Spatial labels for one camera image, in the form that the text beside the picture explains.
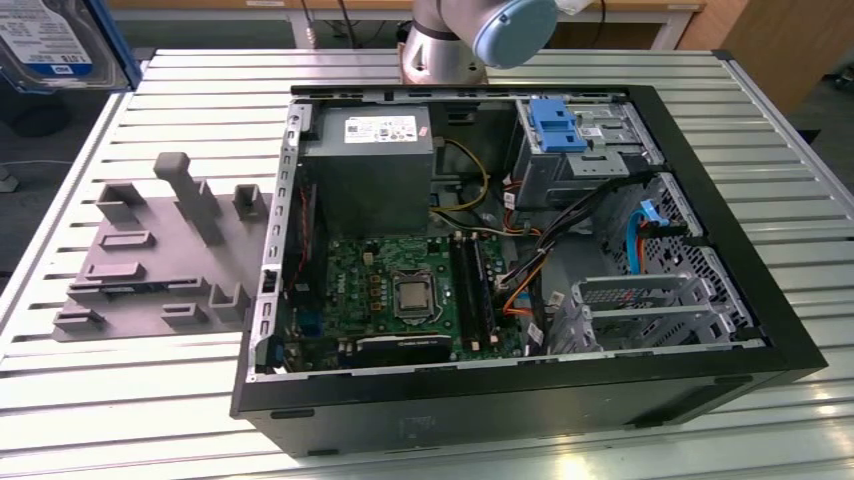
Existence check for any black CPU socket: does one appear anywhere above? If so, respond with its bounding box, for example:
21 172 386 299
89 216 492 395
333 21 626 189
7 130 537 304
388 268 444 322

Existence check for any green motherboard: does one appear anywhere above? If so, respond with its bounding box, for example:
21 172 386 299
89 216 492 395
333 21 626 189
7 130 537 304
286 234 536 374

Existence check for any black mesh bin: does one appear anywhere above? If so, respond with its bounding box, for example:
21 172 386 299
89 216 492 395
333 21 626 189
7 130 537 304
0 87 73 137

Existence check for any metal optical drive cage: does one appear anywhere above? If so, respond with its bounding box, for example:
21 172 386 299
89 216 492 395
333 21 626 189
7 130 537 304
513 97 666 211

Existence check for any wooden desk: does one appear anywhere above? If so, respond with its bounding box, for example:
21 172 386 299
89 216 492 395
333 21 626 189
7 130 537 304
553 0 709 51

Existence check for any grey power supply unit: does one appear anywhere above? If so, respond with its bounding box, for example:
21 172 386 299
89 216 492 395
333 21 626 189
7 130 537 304
303 104 440 239

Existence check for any black graphics card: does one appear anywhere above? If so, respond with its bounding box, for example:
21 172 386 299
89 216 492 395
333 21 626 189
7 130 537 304
351 333 456 370

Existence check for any black office chair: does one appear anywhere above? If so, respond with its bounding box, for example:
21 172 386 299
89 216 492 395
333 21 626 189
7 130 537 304
824 64 854 94

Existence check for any black PC case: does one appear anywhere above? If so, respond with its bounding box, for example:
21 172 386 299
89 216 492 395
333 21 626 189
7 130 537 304
230 83 829 457

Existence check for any blue plastic drive latch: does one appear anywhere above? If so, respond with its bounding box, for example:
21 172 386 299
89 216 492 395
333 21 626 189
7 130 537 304
530 98 590 154

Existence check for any yellow wire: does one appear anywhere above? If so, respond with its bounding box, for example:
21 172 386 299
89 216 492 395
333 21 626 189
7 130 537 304
430 138 493 214

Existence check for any grey parts rack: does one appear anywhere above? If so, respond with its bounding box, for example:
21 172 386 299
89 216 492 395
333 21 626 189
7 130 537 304
53 151 275 346

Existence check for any wooden cabinet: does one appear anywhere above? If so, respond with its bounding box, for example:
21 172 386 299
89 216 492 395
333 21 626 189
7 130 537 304
680 0 854 119

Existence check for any black cable bundle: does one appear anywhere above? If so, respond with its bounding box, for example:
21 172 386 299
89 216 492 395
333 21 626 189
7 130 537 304
533 172 654 261

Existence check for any orange wire black connector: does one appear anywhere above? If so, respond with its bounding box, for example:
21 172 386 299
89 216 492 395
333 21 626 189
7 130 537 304
636 222 689 275

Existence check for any black RAM stick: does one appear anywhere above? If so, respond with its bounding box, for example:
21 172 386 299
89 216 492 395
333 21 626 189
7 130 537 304
466 232 501 347

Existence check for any orange flat wire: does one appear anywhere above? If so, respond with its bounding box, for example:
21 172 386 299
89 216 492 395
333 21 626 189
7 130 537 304
501 287 536 317

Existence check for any hard disk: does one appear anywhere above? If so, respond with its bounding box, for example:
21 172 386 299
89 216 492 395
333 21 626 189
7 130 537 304
0 0 143 94

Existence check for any silver CPU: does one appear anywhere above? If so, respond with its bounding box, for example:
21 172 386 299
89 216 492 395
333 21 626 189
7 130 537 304
394 282 436 311

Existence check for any light blue data wire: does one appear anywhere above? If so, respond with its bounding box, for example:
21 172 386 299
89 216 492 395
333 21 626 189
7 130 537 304
626 199 670 276

